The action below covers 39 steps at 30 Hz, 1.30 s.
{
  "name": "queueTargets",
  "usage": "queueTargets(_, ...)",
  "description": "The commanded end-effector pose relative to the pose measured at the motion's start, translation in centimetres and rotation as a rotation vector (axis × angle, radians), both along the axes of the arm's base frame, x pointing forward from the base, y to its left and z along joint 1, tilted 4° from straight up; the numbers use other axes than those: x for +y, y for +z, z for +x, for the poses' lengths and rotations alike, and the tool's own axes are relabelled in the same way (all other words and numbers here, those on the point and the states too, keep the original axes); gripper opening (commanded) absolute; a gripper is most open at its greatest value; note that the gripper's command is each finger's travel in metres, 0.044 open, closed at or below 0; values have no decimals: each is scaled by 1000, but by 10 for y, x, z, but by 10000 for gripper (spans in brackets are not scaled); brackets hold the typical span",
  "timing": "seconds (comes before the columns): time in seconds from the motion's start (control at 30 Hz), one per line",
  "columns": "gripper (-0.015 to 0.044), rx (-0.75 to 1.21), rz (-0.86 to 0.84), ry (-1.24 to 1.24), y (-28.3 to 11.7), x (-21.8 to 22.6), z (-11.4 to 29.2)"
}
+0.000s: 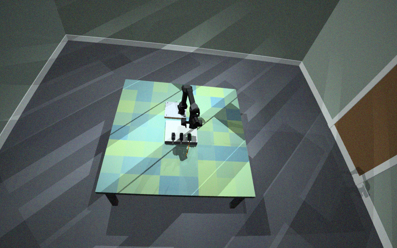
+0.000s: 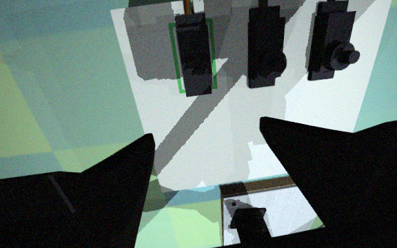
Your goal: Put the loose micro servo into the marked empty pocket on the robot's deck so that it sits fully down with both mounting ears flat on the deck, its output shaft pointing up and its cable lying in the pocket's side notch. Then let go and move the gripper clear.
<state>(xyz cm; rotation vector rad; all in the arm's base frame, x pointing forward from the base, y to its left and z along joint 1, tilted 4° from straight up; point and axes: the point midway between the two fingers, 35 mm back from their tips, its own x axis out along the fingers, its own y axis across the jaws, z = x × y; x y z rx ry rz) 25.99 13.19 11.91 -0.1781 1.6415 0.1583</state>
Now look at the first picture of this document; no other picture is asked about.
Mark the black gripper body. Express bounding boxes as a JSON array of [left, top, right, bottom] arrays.
[[181, 118, 202, 126]]

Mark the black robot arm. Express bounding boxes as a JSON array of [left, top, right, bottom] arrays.
[[177, 85, 200, 129]]

